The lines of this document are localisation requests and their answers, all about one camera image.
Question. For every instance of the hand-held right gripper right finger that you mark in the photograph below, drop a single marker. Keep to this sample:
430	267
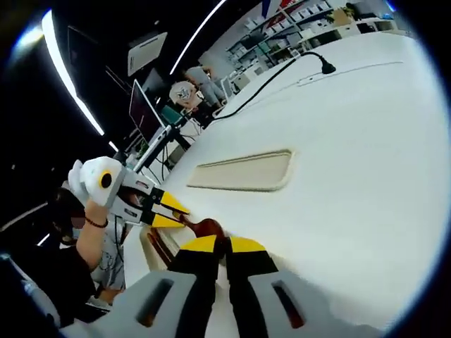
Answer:
253	292

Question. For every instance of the white ceiling light strip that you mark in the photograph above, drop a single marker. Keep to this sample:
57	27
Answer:
70	70
197	38

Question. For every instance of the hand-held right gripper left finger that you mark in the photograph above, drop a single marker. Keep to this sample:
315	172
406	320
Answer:
169	299

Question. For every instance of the laptop on stand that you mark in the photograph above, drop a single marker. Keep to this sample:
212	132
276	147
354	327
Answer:
142	112

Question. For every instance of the dark wooden chopsticks utensil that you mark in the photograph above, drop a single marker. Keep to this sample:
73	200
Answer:
158	246

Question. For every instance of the white ceiling air conditioner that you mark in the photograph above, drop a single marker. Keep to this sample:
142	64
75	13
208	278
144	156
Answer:
146	53

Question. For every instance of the person's left hand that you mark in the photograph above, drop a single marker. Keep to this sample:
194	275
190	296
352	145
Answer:
75	179

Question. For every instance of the beige cutlery case lid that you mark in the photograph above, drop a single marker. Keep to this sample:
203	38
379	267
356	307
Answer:
243	170

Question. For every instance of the storage shelves with white bins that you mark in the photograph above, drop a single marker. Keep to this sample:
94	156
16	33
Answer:
275	31

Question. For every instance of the brown wooden spoon utensil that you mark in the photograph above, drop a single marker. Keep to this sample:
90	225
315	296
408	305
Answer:
208	227

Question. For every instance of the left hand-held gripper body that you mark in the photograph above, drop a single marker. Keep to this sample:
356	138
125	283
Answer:
97	190

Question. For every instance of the person's grey printed shirt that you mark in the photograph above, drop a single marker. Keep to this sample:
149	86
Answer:
109	260

